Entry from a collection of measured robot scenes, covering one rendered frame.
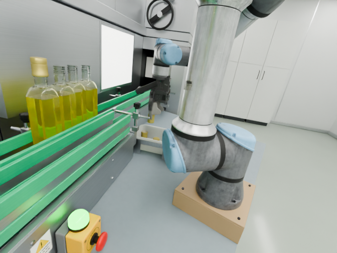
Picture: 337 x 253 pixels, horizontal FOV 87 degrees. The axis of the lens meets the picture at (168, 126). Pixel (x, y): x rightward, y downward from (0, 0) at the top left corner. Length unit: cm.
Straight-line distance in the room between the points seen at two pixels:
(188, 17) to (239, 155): 124
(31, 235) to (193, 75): 44
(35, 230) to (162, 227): 31
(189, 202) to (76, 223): 31
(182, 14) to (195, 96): 122
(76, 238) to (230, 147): 41
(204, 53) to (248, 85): 403
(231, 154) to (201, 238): 25
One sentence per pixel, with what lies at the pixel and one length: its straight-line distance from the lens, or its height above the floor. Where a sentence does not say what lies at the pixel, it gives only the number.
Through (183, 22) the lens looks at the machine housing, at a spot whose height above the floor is 146.
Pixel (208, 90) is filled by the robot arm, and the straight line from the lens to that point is 40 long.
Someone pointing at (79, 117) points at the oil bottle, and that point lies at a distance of 66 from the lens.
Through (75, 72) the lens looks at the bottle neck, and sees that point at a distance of 64.
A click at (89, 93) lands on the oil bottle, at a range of 67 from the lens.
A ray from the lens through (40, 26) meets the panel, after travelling 74.
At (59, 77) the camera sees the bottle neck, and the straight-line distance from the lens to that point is 59.
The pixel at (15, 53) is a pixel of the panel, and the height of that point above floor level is 116.
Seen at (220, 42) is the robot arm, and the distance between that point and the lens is 39.
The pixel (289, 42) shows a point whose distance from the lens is 456.
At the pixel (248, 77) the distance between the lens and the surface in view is 438.
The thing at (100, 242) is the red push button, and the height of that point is 80.
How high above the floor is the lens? 121
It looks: 21 degrees down
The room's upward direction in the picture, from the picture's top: 8 degrees clockwise
